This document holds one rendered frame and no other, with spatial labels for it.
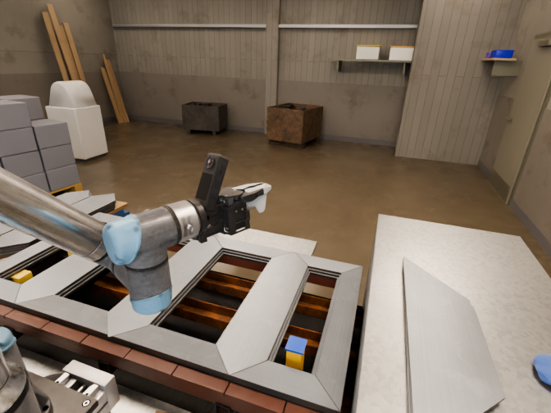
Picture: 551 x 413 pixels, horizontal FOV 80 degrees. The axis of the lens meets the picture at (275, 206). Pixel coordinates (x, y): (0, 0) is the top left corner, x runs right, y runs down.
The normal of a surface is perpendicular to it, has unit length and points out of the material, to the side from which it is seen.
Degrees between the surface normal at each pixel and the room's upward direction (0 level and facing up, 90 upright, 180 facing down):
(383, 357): 0
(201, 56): 90
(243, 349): 0
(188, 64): 90
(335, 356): 0
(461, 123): 90
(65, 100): 90
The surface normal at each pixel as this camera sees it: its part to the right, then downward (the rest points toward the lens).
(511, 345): 0.04, -0.91
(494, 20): -0.33, 0.37
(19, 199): 0.85, 0.01
